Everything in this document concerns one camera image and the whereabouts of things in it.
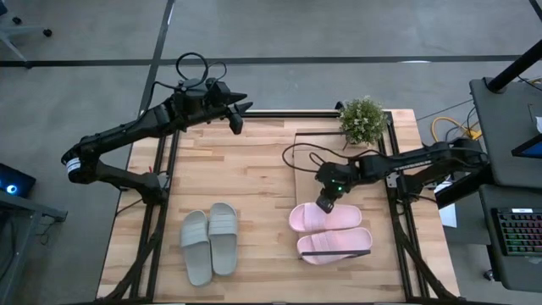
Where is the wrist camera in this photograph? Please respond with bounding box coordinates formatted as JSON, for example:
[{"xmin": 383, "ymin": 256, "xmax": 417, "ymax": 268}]
[
  {"xmin": 228, "ymin": 112, "xmax": 245, "ymax": 136},
  {"xmin": 315, "ymin": 192, "xmax": 339, "ymax": 214}
]

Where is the grey desk with pole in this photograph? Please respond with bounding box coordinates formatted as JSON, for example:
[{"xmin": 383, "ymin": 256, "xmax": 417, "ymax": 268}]
[{"xmin": 468, "ymin": 77, "xmax": 542, "ymax": 190}]

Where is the black computer with blue light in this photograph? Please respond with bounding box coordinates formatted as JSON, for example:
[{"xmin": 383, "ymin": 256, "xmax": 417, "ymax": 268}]
[{"xmin": 0, "ymin": 163, "xmax": 37, "ymax": 199}]

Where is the grey desk with keyboard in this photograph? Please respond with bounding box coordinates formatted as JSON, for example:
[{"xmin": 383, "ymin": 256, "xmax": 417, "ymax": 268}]
[{"xmin": 478, "ymin": 184, "xmax": 542, "ymax": 293}]

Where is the wooden shoe shelf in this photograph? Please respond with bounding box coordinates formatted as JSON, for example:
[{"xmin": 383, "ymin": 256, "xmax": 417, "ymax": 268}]
[{"xmin": 291, "ymin": 131, "xmax": 373, "ymax": 260}]

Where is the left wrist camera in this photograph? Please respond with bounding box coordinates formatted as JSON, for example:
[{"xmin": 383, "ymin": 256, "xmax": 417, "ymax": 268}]
[{"xmin": 228, "ymin": 112, "xmax": 245, "ymax": 136}]

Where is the black pole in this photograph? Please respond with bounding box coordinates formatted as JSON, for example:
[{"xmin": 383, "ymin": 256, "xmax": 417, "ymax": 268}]
[{"xmin": 486, "ymin": 40, "xmax": 542, "ymax": 93}]

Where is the blue screen tablet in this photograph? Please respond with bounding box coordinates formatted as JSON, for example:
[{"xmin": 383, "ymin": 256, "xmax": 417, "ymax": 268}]
[{"xmin": 511, "ymin": 134, "xmax": 542, "ymax": 160}]

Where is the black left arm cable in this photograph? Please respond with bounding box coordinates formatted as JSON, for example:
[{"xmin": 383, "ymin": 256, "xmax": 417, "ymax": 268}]
[{"xmin": 152, "ymin": 52, "xmax": 229, "ymax": 92}]

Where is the grey rubber slide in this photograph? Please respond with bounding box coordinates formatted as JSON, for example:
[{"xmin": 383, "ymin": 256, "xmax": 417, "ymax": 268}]
[
  {"xmin": 207, "ymin": 202, "xmax": 239, "ymax": 276},
  {"xmin": 180, "ymin": 210, "xmax": 213, "ymax": 287}
]

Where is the black floor cable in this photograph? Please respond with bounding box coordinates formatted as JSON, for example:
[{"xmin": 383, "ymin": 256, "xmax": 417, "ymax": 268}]
[{"xmin": 417, "ymin": 99, "xmax": 473, "ymax": 122}]

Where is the grey office chair base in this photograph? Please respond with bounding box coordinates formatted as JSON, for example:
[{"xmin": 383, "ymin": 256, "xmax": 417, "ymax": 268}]
[{"xmin": 0, "ymin": 0, "xmax": 54, "ymax": 69}]

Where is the grey side bench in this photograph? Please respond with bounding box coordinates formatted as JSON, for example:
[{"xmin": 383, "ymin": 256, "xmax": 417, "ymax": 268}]
[{"xmin": 0, "ymin": 190, "xmax": 69, "ymax": 305}]

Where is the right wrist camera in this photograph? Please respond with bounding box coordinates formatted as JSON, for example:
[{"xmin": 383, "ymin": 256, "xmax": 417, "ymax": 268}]
[{"xmin": 315, "ymin": 192, "xmax": 339, "ymax": 214}]

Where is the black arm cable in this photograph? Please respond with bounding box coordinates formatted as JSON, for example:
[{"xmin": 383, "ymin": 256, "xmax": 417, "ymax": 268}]
[
  {"xmin": 281, "ymin": 142, "xmax": 382, "ymax": 174},
  {"xmin": 152, "ymin": 52, "xmax": 229, "ymax": 92}
]

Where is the yellow cable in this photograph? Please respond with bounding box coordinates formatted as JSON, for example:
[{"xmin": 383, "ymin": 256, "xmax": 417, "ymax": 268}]
[{"xmin": 430, "ymin": 116, "xmax": 483, "ymax": 143}]

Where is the backlit computer keyboard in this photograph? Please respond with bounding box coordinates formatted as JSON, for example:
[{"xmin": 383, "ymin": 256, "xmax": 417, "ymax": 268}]
[{"xmin": 490, "ymin": 207, "xmax": 542, "ymax": 258}]

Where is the pink rubber slide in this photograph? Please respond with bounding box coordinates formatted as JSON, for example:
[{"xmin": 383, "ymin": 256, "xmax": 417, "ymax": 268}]
[
  {"xmin": 296, "ymin": 226, "xmax": 374, "ymax": 266},
  {"xmin": 288, "ymin": 202, "xmax": 363, "ymax": 234}
]

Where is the black aluminium table frame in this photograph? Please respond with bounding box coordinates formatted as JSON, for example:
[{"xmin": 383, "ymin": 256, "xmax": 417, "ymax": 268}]
[{"xmin": 99, "ymin": 108, "xmax": 465, "ymax": 305}]

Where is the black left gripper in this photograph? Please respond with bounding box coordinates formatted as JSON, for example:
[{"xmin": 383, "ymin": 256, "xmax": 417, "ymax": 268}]
[{"xmin": 181, "ymin": 78, "xmax": 254, "ymax": 124}]

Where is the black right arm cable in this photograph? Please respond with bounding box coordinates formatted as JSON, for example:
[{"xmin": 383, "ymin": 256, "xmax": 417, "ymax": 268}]
[{"xmin": 281, "ymin": 142, "xmax": 382, "ymax": 174}]

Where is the small green potted plant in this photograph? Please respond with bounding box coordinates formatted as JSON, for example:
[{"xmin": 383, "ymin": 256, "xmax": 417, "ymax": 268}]
[{"xmin": 338, "ymin": 95, "xmax": 389, "ymax": 147}]

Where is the white paper sheet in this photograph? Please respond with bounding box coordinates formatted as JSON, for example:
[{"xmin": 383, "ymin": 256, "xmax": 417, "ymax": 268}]
[{"xmin": 435, "ymin": 181, "xmax": 458, "ymax": 229}]

